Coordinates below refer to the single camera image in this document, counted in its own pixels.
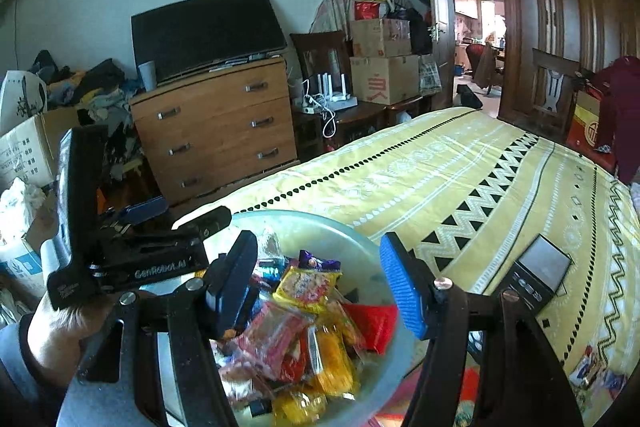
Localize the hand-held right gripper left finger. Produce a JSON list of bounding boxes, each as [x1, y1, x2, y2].
[[75, 229, 260, 427]]

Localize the red bag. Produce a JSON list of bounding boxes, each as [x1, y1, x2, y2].
[[354, 0, 386, 22]]

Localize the red pastry packet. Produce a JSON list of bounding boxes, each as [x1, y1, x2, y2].
[[235, 302, 311, 383]]

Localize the red snack packet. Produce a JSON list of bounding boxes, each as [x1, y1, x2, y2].
[[347, 303, 399, 355]]

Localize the cloth-covered round board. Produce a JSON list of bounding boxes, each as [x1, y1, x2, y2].
[[311, 0, 416, 35]]

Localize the large brown cardboard box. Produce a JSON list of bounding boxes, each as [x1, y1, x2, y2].
[[350, 54, 421, 105]]

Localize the small cardboard box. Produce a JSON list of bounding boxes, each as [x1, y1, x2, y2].
[[349, 18, 413, 58]]

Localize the printed bag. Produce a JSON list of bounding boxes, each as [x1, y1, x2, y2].
[[419, 54, 443, 96]]

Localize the white router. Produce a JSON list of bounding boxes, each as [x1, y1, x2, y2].
[[316, 74, 358, 108]]

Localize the dark wooden side table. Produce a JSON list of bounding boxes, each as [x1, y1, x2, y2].
[[292, 97, 426, 158]]

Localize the purple snack packet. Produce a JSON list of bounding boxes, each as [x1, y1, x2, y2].
[[298, 249, 341, 273]]

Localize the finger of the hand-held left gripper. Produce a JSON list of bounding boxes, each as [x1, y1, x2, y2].
[[172, 207, 233, 250], [102, 196, 170, 230]]

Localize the white crumpled plastic bag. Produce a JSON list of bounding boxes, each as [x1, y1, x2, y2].
[[0, 177, 46, 243]]

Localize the grey cup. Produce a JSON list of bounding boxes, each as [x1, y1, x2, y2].
[[137, 61, 158, 92]]

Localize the person's left forearm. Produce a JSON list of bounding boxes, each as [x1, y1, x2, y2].
[[0, 319, 66, 427]]

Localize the red gift box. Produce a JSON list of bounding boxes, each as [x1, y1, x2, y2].
[[565, 89, 618, 172]]

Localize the black television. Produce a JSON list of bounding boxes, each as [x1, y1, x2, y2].
[[131, 0, 288, 84]]

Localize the dark wooden chair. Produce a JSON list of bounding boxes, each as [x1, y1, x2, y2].
[[290, 31, 353, 108]]

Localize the colourful snack packet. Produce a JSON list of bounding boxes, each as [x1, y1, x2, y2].
[[570, 346, 628, 395]]

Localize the black bag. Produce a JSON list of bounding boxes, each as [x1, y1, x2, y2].
[[387, 7, 433, 55]]

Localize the white cardboard box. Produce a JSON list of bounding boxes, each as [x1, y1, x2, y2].
[[0, 109, 66, 192]]

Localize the white power strip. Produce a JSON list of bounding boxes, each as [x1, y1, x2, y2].
[[301, 94, 331, 115]]

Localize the person's left hand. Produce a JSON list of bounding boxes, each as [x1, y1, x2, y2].
[[26, 289, 121, 375]]

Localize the maroon clothes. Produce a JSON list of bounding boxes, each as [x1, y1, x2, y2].
[[590, 54, 640, 185]]

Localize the glass bowl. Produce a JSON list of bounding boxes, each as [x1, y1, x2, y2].
[[172, 209, 426, 427]]

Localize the yellow patterned bedspread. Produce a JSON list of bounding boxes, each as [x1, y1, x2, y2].
[[172, 107, 640, 427]]

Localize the pile of clothes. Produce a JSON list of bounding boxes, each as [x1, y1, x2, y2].
[[30, 51, 146, 168]]

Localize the wooden dresser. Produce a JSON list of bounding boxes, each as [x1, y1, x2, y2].
[[129, 57, 301, 208]]

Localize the yellow candy packet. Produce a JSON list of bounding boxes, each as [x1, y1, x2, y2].
[[272, 389, 328, 427]]

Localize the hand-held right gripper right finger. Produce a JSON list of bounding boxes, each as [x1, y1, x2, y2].
[[379, 232, 583, 427]]

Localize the white paper bag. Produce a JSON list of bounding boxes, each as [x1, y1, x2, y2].
[[0, 70, 48, 135]]

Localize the black product box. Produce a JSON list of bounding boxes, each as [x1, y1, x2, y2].
[[500, 234, 572, 318]]

